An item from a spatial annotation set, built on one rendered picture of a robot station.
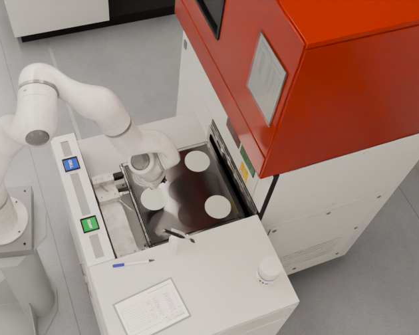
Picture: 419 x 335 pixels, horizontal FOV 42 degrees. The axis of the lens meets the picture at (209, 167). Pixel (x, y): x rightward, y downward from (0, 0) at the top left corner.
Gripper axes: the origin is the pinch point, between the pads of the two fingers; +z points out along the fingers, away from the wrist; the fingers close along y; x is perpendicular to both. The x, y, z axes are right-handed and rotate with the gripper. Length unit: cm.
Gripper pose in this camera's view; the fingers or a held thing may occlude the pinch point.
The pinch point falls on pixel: (161, 179)
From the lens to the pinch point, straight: 199.3
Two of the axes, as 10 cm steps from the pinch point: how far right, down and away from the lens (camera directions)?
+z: 1.2, 2.0, 9.7
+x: 8.4, 4.9, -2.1
